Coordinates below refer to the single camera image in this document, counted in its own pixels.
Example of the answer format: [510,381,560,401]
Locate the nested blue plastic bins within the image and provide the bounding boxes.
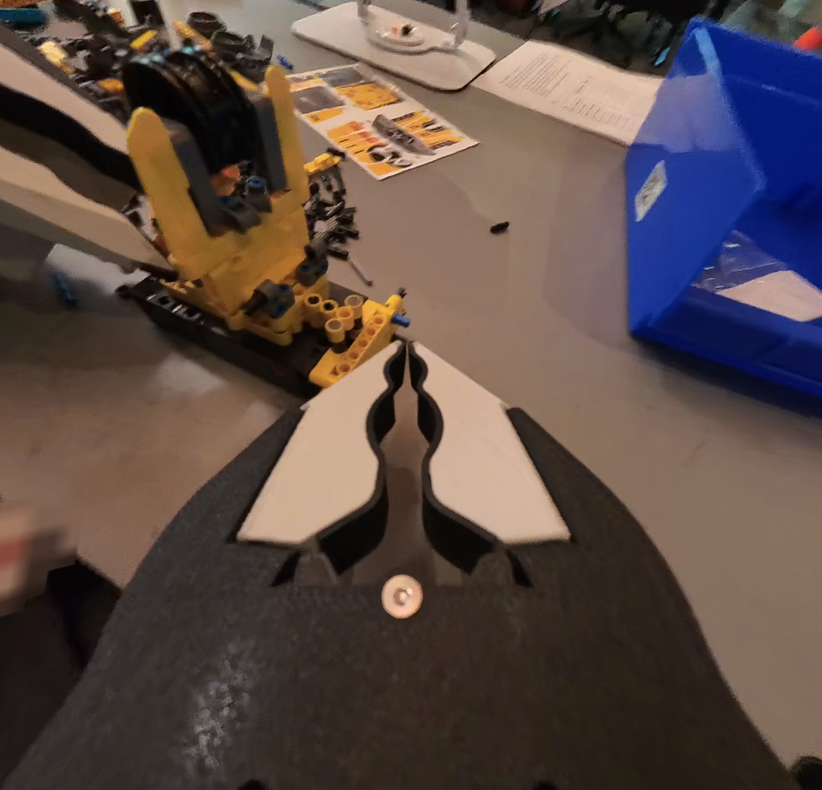
[625,15,822,413]

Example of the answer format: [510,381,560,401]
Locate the yellow brick wheel assembly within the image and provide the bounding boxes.
[125,65,333,349]

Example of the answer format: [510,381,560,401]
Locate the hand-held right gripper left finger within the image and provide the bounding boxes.
[236,339,407,574]

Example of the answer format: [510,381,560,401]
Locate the heap of large toy parts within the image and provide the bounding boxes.
[0,0,278,121]

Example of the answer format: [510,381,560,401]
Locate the toy instruction booklet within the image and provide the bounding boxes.
[286,63,481,182]

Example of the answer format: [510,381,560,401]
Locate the black toy wheel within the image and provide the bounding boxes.
[121,49,259,163]

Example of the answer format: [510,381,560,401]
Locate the clear plastic bag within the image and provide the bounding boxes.
[692,230,822,324]

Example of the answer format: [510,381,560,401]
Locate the white stand base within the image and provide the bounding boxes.
[290,0,500,93]

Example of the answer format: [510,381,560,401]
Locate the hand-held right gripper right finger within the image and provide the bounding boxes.
[408,341,572,576]

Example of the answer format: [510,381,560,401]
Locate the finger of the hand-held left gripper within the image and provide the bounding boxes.
[0,145,173,272]
[0,28,143,192]

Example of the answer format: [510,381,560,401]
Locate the white printed tag sticker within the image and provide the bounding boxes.
[632,160,669,223]

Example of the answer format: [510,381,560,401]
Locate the white printed paper sheet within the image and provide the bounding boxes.
[471,38,667,147]

